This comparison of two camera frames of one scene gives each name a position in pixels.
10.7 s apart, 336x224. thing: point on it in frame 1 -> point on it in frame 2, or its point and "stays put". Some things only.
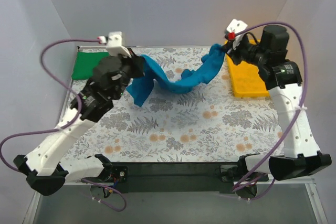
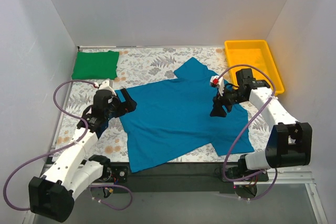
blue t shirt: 151,73 -> 170,120
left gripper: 137,65 -> 123,102
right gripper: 234,52 -> 221,102
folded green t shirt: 85,62 stays put
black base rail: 222,177 stays put
